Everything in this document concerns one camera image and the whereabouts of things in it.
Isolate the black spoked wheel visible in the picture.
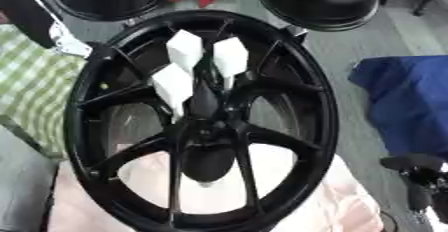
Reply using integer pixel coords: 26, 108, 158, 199
61, 9, 342, 232

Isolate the table with green checked cloth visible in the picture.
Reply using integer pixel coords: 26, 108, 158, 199
0, 23, 90, 160

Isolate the table with blue cloth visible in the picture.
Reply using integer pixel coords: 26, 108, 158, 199
346, 54, 448, 160

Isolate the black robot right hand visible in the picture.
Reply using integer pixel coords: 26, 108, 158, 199
378, 153, 448, 224

